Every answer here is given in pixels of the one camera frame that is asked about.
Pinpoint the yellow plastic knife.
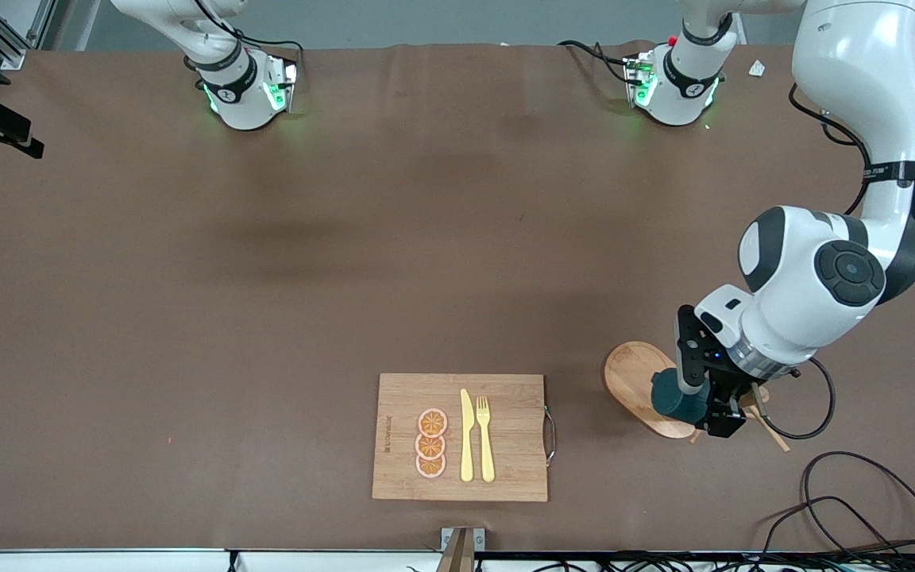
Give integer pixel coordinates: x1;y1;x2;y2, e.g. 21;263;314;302
460;388;476;483

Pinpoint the dark green cup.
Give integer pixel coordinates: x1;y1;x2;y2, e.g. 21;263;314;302
651;369;714;423

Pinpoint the wooden metal edge bracket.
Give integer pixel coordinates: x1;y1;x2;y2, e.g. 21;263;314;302
435;526;487;572

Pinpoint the wooden cutting board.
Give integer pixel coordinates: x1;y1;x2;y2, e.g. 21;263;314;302
372;373;549;503

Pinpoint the white table edge rail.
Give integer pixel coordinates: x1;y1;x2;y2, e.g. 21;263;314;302
0;548;442;572

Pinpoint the aluminium frame profile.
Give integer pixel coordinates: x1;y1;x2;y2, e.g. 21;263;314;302
0;0;57;71

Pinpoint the black left arm base cable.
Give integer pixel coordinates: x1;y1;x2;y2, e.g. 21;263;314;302
558;40;635;87

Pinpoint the wooden mug tree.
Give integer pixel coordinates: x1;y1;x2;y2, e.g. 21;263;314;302
603;341;792;454

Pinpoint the black looped cable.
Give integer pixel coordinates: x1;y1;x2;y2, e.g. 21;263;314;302
759;497;915;572
801;450;915;561

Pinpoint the yellow plastic fork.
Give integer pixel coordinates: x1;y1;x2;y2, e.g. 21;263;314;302
477;396;496;484

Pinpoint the brown table cover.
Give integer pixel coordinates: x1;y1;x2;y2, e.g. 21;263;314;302
0;40;915;553

